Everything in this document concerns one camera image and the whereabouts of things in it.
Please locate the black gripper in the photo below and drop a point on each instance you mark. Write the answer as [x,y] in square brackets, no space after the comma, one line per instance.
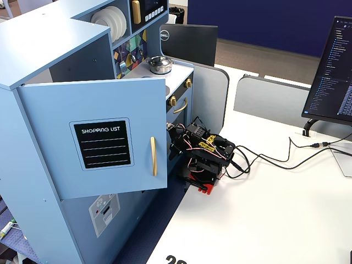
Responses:
[174,139]

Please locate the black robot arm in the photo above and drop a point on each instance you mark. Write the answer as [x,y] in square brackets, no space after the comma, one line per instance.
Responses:
[209,165]

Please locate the light blue cabinet door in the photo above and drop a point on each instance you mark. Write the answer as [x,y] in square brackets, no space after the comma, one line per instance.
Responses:
[49,137]

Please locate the gold oven knob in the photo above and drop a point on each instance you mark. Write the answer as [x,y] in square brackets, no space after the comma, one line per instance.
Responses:
[172,101]
[188,83]

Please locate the gray rounded desk divider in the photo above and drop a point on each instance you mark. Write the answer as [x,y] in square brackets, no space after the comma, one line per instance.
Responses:
[211,93]

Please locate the black shopping list board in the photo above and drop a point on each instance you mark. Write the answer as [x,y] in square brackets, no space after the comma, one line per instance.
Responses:
[101,148]

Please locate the steel toy pot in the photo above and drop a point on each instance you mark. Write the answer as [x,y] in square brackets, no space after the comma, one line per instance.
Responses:
[159,70]

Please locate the steel pot lid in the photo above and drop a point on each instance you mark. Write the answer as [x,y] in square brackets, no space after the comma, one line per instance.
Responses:
[160,62]

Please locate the silver toy spatula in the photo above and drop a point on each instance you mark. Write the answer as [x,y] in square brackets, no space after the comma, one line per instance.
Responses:
[123,66]

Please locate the silver toy ladle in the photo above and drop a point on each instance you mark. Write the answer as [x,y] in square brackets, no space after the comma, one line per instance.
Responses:
[133,58]

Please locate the black Dell monitor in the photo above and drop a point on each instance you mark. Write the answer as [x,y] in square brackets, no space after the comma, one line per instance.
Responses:
[192,44]

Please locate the gray long desk divider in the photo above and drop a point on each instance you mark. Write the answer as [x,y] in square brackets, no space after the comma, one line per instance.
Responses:
[269,99]

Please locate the white toy plate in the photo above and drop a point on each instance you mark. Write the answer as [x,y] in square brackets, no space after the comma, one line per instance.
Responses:
[114,22]
[123,23]
[99,19]

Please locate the black trash bin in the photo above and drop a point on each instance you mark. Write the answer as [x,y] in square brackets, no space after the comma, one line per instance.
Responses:
[176,13]

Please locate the black toy microwave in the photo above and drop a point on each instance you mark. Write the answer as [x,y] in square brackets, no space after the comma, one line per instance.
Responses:
[154,6]

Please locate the gray flat stand base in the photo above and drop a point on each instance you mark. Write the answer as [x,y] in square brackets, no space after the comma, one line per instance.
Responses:
[343,162]

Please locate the light blue toy kitchen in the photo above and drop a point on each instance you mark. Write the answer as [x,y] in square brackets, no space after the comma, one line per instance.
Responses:
[41,41]

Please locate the monitor showing code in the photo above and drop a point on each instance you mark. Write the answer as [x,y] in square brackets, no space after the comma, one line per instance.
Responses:
[335,68]

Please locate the white green marker pen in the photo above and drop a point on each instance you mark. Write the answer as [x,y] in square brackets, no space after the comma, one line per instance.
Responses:
[6,230]

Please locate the navy partition wall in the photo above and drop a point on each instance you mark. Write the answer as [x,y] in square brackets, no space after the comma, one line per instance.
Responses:
[261,19]

